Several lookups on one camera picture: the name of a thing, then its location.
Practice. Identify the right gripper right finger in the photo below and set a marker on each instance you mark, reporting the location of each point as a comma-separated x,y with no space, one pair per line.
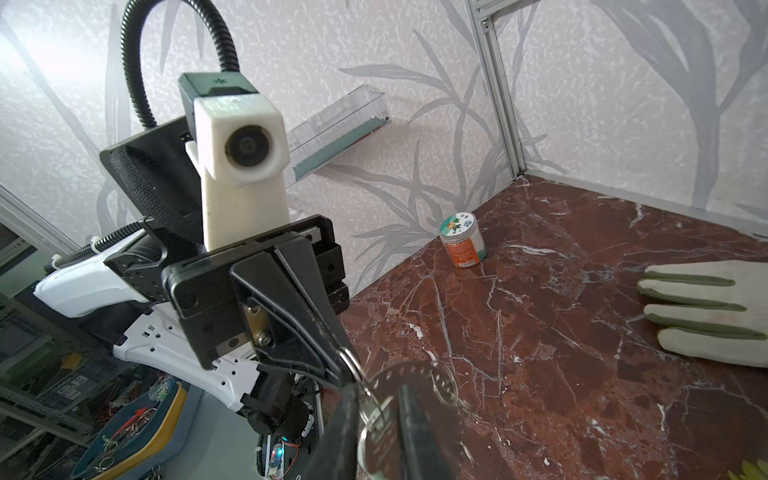
420,455

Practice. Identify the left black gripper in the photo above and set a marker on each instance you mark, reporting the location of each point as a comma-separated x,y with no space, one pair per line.
283,290

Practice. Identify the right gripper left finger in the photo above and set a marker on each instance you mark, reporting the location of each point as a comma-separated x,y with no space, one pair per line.
335,455

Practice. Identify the silver key with white tag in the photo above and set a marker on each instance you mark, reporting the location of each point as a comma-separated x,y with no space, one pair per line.
377,450

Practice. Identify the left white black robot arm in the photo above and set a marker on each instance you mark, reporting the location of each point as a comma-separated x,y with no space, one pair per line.
114,286

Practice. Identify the left green circuit board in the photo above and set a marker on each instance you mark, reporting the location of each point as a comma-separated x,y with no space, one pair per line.
275,457

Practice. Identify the white pot with flowers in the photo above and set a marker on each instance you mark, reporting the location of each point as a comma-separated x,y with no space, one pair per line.
757,470

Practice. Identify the beige gardening glove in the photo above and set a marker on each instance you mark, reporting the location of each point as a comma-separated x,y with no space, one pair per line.
710,310

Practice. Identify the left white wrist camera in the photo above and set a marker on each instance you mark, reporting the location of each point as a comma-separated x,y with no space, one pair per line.
239,149

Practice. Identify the clear plastic wall shelf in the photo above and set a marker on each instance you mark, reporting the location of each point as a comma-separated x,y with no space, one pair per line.
335,129

